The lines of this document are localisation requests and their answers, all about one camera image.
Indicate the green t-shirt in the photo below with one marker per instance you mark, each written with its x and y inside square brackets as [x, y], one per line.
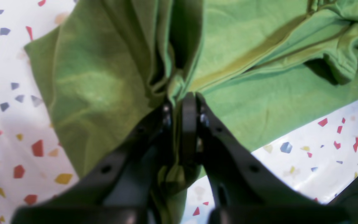
[264, 68]

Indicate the terrazzo pattern tablecloth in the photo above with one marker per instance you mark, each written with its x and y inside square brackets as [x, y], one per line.
[316, 158]

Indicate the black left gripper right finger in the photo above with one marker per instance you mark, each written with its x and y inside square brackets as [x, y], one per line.
[244, 190]

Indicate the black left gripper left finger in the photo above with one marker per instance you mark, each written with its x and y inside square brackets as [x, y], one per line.
[118, 189]

